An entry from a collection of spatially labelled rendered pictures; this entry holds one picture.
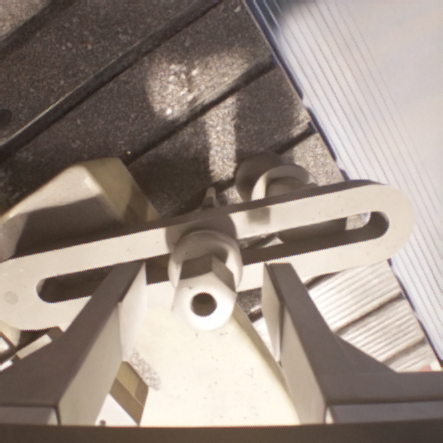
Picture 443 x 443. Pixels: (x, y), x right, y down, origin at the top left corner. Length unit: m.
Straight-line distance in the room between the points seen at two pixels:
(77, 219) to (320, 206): 0.16
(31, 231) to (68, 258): 0.05
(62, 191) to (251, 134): 0.28
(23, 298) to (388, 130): 0.51
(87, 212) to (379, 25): 0.48
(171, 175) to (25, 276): 0.26
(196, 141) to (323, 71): 0.22
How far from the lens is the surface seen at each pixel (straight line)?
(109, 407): 0.30
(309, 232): 0.23
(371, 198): 0.21
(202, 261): 0.16
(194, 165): 0.44
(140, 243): 0.20
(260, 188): 0.31
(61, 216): 0.24
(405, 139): 0.58
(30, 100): 0.50
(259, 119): 0.44
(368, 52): 0.55
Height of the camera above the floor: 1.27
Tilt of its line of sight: 75 degrees down
